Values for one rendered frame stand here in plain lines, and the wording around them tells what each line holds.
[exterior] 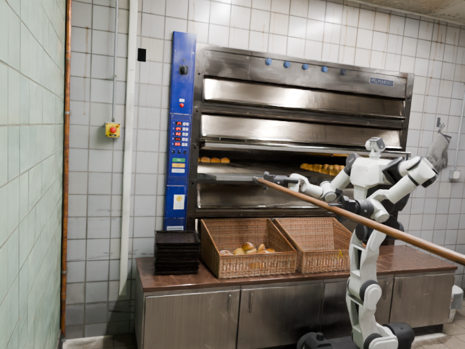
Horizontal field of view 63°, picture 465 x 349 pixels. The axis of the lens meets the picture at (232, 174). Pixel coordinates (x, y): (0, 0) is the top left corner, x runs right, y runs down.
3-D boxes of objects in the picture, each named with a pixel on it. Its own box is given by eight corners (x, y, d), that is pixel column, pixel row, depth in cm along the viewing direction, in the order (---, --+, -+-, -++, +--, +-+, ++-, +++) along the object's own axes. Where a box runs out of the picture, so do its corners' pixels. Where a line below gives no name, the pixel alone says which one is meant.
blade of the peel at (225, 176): (290, 181, 269) (290, 177, 269) (216, 180, 251) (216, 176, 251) (269, 174, 303) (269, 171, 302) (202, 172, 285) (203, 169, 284)
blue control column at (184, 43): (136, 249, 460) (144, 68, 436) (149, 248, 466) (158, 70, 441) (158, 332, 279) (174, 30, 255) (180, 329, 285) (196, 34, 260)
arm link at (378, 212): (372, 212, 170) (393, 212, 173) (361, 195, 177) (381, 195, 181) (361, 228, 177) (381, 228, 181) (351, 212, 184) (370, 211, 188)
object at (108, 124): (104, 136, 252) (104, 121, 251) (120, 138, 256) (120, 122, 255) (104, 137, 245) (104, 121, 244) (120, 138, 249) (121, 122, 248)
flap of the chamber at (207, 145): (205, 146, 260) (198, 149, 279) (411, 157, 319) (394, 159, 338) (205, 142, 260) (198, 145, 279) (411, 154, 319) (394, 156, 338)
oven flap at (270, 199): (196, 208, 279) (195, 182, 283) (392, 208, 338) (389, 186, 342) (198, 208, 275) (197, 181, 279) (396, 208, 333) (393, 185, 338)
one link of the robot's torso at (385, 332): (375, 338, 251) (377, 319, 249) (397, 355, 232) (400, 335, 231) (349, 342, 244) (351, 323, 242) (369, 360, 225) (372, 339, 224)
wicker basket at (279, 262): (197, 254, 282) (199, 218, 279) (266, 251, 302) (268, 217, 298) (217, 280, 237) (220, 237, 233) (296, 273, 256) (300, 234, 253)
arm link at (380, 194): (370, 215, 177) (394, 197, 171) (361, 201, 183) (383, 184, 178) (377, 219, 180) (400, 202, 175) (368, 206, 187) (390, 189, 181)
